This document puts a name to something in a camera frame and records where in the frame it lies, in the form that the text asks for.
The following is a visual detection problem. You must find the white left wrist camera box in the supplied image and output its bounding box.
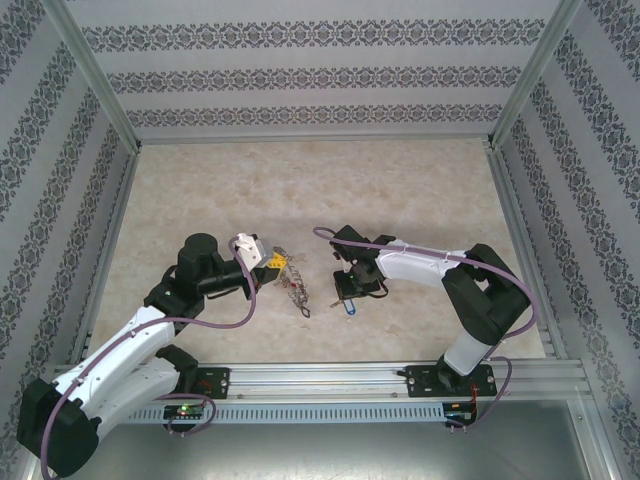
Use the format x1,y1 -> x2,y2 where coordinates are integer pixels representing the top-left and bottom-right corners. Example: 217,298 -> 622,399
234,231 -> 274,272

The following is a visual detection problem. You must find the small circuit board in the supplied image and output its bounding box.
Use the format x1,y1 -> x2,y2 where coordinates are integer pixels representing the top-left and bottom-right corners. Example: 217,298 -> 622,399
164,404 -> 207,421
444,401 -> 479,424

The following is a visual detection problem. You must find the aluminium frame post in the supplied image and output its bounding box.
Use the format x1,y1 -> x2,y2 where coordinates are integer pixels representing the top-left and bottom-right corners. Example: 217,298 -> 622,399
488,0 -> 586,150
41,0 -> 142,152
568,398 -> 622,480

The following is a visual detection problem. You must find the grey metal shelf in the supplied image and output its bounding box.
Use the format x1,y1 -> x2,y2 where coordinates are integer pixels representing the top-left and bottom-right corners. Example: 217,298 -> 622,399
74,422 -> 587,480

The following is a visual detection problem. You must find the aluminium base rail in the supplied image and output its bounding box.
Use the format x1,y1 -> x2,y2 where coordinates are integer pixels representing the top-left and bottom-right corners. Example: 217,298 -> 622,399
49,362 -> 586,401

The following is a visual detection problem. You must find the aluminium side rail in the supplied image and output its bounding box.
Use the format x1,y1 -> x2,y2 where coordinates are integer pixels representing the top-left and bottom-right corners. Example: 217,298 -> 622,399
486,144 -> 567,362
69,144 -> 143,367

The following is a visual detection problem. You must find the aluminium back rail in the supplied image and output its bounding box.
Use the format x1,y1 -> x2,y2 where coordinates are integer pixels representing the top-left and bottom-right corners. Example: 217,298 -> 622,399
134,132 -> 496,148

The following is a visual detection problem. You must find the slotted grey cable duct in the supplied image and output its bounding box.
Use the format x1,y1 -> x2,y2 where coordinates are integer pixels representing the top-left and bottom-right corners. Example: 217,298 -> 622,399
94,401 -> 447,424

